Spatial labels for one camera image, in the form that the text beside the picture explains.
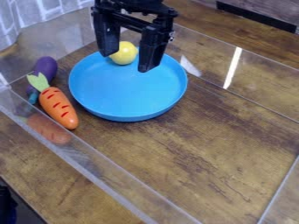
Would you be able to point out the orange toy carrot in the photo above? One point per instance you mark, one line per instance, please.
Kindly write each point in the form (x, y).
(55, 102)

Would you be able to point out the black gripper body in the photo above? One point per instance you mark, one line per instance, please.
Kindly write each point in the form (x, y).
(132, 14)

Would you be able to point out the clear acrylic enclosure wall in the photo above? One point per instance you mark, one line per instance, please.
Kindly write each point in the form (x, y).
(216, 162)

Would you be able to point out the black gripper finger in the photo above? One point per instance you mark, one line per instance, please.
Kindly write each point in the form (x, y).
(106, 33)
(155, 37)

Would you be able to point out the blue round plate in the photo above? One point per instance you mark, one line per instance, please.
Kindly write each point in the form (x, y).
(120, 94)

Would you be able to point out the yellow toy lemon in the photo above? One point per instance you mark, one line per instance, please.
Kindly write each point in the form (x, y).
(126, 55)

